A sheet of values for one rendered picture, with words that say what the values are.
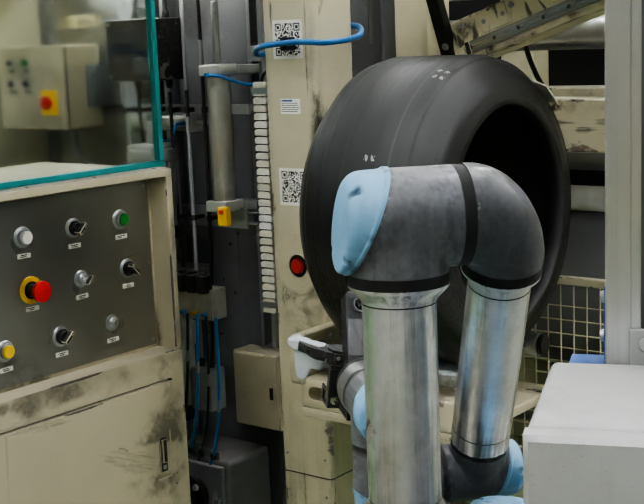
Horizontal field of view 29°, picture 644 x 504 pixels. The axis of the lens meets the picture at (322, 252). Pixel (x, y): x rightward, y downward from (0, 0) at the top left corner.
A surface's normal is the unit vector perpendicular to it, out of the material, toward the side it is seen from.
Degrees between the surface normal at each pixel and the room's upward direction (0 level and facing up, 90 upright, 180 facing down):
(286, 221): 90
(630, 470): 90
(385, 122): 52
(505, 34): 90
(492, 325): 110
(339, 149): 61
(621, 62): 90
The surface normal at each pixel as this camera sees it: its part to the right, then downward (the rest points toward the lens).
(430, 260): 0.56, 0.12
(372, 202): 0.09, -0.29
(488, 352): -0.25, 0.51
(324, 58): 0.79, 0.07
